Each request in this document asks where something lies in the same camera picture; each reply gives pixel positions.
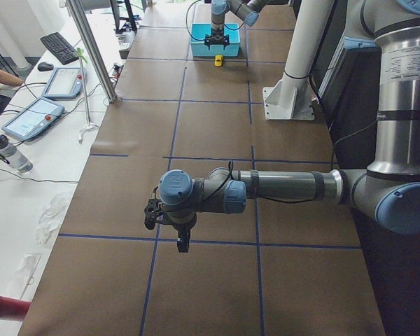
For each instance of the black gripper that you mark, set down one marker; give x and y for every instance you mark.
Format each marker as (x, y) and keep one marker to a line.
(183, 227)
(217, 29)

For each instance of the yellow beetle toy car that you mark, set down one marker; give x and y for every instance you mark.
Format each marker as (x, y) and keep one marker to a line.
(218, 61)

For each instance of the person forearm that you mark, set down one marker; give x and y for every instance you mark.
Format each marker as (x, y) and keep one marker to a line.
(9, 79)

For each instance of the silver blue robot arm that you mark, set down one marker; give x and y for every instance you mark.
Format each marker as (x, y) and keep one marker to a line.
(248, 13)
(387, 190)

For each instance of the crumpled white plastic bag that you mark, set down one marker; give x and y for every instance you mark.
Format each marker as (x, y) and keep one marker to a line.
(52, 217)

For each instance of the silver reacher grabber stick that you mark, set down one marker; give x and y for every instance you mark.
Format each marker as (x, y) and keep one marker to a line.
(89, 125)

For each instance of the white paper packet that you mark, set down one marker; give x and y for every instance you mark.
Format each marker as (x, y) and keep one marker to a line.
(24, 273)

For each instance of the far teach pendant tablet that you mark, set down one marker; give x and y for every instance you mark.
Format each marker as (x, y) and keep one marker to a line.
(65, 83)

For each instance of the teach pendant tablet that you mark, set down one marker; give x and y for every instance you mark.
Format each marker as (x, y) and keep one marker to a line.
(65, 83)
(34, 119)

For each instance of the black keyboard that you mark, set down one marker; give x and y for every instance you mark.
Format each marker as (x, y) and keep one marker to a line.
(60, 48)

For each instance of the near teach pendant tablet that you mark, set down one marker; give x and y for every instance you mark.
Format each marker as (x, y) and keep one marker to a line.
(34, 119)

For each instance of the clear water bottle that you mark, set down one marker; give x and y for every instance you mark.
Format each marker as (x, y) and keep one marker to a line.
(12, 156)

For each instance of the black computer mouse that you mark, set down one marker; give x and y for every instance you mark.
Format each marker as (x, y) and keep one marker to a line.
(44, 66)

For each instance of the red cylinder tube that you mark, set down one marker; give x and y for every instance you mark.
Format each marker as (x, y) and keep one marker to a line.
(13, 309)

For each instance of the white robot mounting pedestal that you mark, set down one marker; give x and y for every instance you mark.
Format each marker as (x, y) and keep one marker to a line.
(291, 97)

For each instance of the aluminium frame post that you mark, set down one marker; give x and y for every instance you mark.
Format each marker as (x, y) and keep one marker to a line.
(79, 17)

